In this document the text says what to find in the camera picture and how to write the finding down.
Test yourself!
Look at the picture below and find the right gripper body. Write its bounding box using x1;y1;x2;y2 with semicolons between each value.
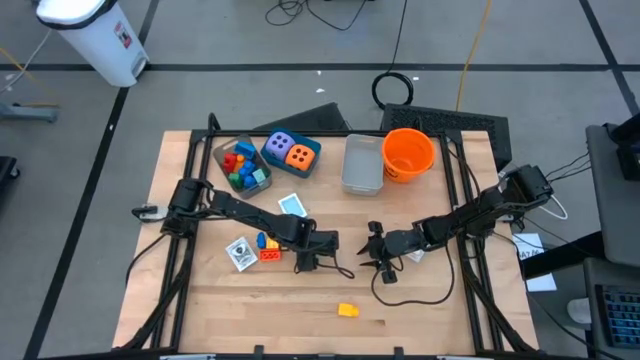
367;221;400;285

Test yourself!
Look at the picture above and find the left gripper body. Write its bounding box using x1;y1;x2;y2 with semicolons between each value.
293;230;341;274

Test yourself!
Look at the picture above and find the orange foam die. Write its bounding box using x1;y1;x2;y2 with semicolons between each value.
284;143;317;172

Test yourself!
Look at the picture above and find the purple foam die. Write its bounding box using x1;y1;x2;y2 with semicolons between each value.
265;130;296;162

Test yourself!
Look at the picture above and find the white playing card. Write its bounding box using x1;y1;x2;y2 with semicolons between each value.
224;236;259;273

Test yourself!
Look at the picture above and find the light grey plastic bin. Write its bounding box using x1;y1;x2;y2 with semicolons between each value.
340;133;385;197

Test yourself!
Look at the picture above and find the teal plastic bin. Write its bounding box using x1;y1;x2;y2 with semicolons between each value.
259;127;323;179

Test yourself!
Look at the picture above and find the orange pumpkin bucket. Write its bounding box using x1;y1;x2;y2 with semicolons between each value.
381;127;437;184

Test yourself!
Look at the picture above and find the dark flat panel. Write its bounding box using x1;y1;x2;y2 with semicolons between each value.
254;101;350;133

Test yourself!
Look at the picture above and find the smoky transparent plastic bin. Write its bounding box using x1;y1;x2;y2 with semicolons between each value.
212;134;274;200

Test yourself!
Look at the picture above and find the white paper sheet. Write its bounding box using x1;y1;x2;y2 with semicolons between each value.
512;232;546;261
524;272;558;293

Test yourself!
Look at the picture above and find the black perforated panel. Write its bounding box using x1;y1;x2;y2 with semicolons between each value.
379;102;513;174

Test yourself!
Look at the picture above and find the white computer mouse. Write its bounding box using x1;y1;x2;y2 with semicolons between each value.
566;296;595;326

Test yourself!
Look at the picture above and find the dark desk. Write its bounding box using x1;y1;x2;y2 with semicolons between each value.
582;257;640;360

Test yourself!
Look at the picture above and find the grey desk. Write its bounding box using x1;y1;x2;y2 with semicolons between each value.
584;122;640;267

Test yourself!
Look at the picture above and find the black keyboard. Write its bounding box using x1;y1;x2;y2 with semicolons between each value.
594;283;640;350

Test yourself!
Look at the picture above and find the black equipment box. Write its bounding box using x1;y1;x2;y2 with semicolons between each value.
604;112;640;182

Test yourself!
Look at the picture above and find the white trash can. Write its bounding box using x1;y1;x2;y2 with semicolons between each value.
35;0;150;89

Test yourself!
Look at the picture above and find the grey floor stand base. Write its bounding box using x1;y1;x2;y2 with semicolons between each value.
0;102;60;124

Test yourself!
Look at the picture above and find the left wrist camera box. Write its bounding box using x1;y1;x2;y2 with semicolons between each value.
285;218;316;249

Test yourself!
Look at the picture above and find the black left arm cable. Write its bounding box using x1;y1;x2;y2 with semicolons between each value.
293;259;356;280

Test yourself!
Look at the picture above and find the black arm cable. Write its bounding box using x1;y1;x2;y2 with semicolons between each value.
293;259;356;280
370;239;456;307

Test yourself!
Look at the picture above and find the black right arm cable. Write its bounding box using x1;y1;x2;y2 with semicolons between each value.
370;239;456;307

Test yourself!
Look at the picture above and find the black coiled floor cable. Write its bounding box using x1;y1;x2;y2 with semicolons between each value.
370;0;416;111

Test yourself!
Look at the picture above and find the yellow hanging cable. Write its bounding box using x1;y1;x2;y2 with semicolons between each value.
454;0;494;112

